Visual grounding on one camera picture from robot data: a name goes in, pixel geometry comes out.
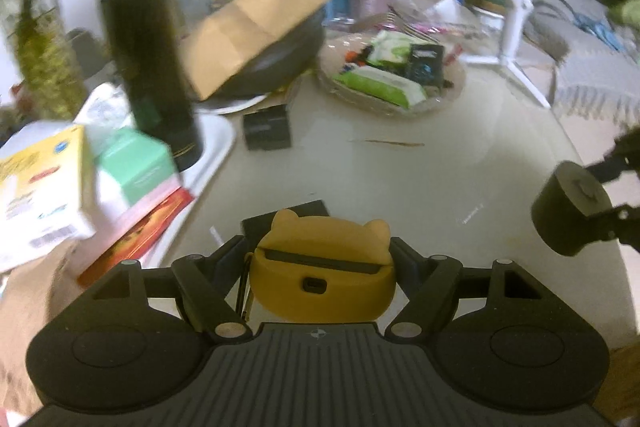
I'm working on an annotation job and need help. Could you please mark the pink bottle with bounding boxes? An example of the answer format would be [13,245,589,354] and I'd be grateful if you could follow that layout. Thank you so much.
[356,0,387,22]

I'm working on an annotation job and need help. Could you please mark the black metal cylinder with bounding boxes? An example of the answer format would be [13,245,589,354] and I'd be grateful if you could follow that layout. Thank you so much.
[530,160,614,257]

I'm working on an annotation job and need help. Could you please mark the yellow cardboard box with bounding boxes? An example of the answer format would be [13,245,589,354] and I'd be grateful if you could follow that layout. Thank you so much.
[0,124,99,259]

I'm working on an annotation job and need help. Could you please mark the white and pink box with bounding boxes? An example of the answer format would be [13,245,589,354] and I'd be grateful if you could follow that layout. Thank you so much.
[97,174,184,230]

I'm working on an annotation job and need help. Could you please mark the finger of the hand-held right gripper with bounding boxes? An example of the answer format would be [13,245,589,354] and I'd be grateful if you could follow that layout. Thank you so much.
[584,134,640,184]
[575,202,640,254]

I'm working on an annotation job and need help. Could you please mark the black wok pan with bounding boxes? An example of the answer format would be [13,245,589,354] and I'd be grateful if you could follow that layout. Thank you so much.
[199,9,327,101]

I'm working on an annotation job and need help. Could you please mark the large green wipes packet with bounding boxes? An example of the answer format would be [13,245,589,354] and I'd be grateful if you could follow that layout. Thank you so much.
[334,65,429,108]

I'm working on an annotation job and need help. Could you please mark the clear plastic packet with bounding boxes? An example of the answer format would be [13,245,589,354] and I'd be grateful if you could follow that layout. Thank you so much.
[79,81,137,128]

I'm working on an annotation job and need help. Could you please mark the tan bear-shaped earbud case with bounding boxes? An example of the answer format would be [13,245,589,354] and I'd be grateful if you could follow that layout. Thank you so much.
[248,208,400,323]

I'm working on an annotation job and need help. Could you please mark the small black box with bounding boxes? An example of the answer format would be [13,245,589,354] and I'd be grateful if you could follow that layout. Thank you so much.
[243,105,293,152]

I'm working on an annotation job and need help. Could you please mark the brown paper bag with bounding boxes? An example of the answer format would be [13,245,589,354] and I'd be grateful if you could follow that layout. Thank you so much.
[182,0,342,101]

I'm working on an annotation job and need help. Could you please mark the white tray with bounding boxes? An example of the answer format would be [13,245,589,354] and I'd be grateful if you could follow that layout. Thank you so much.
[162,111,237,220]

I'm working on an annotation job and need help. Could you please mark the black packet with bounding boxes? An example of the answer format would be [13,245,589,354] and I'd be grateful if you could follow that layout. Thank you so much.
[406,42,446,88]

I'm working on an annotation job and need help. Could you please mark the green tissue box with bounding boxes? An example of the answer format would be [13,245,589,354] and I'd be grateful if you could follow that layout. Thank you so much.
[94,128,179,208]

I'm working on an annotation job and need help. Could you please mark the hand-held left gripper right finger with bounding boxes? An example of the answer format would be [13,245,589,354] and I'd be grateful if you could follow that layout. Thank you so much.
[384,236,542,339]

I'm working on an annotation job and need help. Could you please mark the tall black thermos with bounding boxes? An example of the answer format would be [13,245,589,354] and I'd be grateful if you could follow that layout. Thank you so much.
[92,0,205,173]

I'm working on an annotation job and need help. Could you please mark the flat red box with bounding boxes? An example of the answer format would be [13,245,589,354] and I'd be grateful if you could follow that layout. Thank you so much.
[76,186,196,289]

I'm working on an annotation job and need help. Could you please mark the glass bowl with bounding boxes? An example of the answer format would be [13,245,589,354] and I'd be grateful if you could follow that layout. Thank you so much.
[314,31,469,121]

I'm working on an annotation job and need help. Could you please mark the white tripod stand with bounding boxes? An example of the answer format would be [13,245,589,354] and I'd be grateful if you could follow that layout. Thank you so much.
[464,0,554,108]

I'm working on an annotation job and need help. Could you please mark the grey blanket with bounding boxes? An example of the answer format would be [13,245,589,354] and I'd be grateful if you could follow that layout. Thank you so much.
[524,0,640,125]

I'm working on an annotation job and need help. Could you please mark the brown drawstring pouch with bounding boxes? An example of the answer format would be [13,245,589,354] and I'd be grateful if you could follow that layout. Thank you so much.
[0,246,98,414]

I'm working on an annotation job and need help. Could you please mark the small green wipes packet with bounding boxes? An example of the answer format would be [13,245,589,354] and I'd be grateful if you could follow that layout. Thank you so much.
[369,30,417,64]

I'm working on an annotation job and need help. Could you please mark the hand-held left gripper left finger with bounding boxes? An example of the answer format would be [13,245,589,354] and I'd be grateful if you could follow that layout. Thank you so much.
[84,234,254,341]

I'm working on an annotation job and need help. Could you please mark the pink patterned wrappers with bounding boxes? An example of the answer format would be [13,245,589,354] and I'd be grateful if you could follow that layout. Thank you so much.
[389,18,482,38]

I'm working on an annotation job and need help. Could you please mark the glass vase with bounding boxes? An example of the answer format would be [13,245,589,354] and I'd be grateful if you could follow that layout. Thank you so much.
[12,2,88,124]

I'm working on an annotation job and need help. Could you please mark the thin wooden stick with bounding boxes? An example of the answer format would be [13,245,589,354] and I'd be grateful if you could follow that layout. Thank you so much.
[349,138,426,148]

